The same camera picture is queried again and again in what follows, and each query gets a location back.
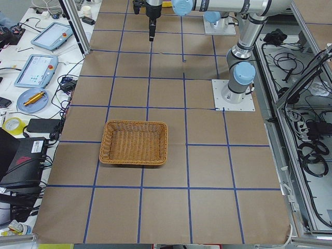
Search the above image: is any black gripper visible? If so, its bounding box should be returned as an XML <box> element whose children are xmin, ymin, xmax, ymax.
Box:
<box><xmin>133</xmin><ymin>0</ymin><xmax>162</xmax><ymax>42</ymax></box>

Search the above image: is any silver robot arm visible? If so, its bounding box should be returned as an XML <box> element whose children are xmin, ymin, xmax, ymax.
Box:
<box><xmin>171</xmin><ymin>0</ymin><xmax>292</xmax><ymax>104</ymax></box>
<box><xmin>203</xmin><ymin>11</ymin><xmax>229</xmax><ymax>29</ymax></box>

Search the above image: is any yellow tape roll on desk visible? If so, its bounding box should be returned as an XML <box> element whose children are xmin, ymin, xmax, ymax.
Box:
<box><xmin>2</xmin><ymin>117</ymin><xmax>26</xmax><ymax>136</ymax></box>

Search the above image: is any white paper cup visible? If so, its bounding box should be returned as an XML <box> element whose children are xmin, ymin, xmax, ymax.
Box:
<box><xmin>81</xmin><ymin>5</ymin><xmax>92</xmax><ymax>18</ymax></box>

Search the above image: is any small black adapter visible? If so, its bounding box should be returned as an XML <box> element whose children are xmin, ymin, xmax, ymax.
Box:
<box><xmin>81</xmin><ymin>16</ymin><xmax>95</xmax><ymax>25</ymax></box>

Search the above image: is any upper teach pendant tablet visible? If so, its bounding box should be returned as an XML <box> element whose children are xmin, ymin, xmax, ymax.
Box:
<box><xmin>31</xmin><ymin>22</ymin><xmax>73</xmax><ymax>51</ymax></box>

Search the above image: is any teach pendant tablet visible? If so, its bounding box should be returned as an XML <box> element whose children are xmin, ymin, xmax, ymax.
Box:
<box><xmin>14</xmin><ymin>54</ymin><xmax>59</xmax><ymax>88</ymax></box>
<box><xmin>31</xmin><ymin>22</ymin><xmax>73</xmax><ymax>51</ymax></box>

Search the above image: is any lower teach pendant tablet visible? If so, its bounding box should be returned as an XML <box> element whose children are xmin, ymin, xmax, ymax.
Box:
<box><xmin>14</xmin><ymin>54</ymin><xmax>59</xmax><ymax>88</ymax></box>

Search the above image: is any brown wicker basket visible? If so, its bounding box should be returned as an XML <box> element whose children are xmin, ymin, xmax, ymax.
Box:
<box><xmin>99</xmin><ymin>120</ymin><xmax>168</xmax><ymax>166</ymax></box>

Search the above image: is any brass cylinder tool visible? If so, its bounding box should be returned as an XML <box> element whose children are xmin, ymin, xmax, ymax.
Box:
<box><xmin>23</xmin><ymin>91</ymin><xmax>46</xmax><ymax>106</ymax></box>

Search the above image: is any blue plate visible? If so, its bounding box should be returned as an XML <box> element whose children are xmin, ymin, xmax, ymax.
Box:
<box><xmin>16</xmin><ymin>88</ymin><xmax>49</xmax><ymax>114</ymax></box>

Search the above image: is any black power adapter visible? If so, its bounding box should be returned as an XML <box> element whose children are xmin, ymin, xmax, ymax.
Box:
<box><xmin>26</xmin><ymin>119</ymin><xmax>60</xmax><ymax>133</ymax></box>

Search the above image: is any black phone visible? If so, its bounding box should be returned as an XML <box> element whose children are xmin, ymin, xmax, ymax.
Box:
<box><xmin>0</xmin><ymin>97</ymin><xmax>12</xmax><ymax>108</ymax></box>

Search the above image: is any black computer box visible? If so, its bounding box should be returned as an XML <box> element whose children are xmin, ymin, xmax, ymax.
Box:
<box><xmin>1</xmin><ymin>129</ymin><xmax>48</xmax><ymax>194</ymax></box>

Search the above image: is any aluminium frame post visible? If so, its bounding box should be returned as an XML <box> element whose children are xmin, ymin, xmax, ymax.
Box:
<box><xmin>59</xmin><ymin>0</ymin><xmax>91</xmax><ymax>55</ymax></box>

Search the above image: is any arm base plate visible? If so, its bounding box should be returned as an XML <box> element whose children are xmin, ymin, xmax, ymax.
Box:
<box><xmin>203</xmin><ymin>16</ymin><xmax>236</xmax><ymax>36</ymax></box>
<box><xmin>212</xmin><ymin>79</ymin><xmax>255</xmax><ymax>112</ymax></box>

